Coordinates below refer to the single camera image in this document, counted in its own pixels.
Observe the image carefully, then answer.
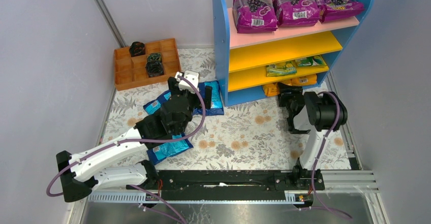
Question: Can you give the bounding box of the orange mango candy bag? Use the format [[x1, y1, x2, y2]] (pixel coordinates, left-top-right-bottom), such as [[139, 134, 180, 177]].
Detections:
[[262, 79, 292, 97]]

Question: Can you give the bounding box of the yellow green Fox's candy bag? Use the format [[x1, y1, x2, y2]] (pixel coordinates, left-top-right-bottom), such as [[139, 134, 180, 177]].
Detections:
[[266, 61, 297, 77]]

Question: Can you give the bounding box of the large blue candy bag front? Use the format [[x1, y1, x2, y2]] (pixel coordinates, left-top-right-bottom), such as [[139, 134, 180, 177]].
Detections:
[[147, 139, 193, 165]]

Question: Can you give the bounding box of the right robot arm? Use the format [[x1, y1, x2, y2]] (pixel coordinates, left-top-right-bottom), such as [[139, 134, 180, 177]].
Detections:
[[274, 82, 348, 190]]

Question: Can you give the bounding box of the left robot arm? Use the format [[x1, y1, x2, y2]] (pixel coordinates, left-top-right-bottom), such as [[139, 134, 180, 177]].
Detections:
[[55, 72, 218, 203]]

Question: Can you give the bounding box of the blue candy bag right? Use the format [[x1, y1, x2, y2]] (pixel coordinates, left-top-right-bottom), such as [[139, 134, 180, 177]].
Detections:
[[198, 80, 224, 116]]

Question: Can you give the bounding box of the orange candy bag under shelf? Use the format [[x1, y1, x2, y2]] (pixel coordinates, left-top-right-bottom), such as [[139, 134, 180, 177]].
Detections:
[[291, 74, 317, 86]]

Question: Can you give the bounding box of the blue candy bag middle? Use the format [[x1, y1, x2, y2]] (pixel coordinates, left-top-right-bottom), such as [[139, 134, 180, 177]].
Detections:
[[143, 90, 171, 115]]

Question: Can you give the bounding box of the blue shelf unit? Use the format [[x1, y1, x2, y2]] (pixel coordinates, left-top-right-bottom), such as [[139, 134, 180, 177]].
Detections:
[[212, 0, 374, 106]]

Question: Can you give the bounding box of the middle purple candy bag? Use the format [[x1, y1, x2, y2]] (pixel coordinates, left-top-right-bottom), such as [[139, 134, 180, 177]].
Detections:
[[272, 0, 320, 27]]

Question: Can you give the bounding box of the purple candy bag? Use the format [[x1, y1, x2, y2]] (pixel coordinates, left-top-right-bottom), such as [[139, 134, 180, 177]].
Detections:
[[232, 0, 278, 34], [272, 0, 320, 27], [315, 0, 365, 23]]

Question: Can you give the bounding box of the left purple candy bag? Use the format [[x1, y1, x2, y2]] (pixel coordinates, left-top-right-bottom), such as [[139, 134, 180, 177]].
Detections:
[[232, 0, 278, 34]]

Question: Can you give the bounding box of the right purple candy bag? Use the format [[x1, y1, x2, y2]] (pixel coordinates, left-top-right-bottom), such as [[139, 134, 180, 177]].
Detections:
[[315, 0, 365, 23]]

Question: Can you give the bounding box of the black tape roll front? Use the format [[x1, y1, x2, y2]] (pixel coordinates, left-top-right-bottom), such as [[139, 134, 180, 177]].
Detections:
[[145, 61, 164, 78]]

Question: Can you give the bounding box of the black tape roll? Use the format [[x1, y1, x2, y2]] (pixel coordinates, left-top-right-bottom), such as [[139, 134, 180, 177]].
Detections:
[[129, 41, 145, 57], [145, 61, 164, 78], [147, 52, 162, 63]]

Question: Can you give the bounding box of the black tape roll middle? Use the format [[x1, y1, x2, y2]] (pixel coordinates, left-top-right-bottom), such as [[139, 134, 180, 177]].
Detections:
[[147, 52, 162, 63]]

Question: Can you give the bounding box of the wooden compartment tray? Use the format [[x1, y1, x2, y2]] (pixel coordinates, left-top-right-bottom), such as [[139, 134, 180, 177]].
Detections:
[[113, 38, 181, 91]]

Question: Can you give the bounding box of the black tape roll back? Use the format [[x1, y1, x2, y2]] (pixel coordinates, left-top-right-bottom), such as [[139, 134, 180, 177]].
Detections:
[[129, 41, 145, 57]]

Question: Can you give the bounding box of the floral table mat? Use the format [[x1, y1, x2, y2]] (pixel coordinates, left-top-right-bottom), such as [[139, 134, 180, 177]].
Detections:
[[101, 48, 351, 170]]

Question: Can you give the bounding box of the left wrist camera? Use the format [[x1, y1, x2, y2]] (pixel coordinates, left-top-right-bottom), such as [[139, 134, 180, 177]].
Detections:
[[174, 71, 200, 93]]

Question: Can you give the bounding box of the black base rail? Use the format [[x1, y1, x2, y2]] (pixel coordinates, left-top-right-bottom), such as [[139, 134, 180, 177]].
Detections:
[[139, 170, 325, 202]]

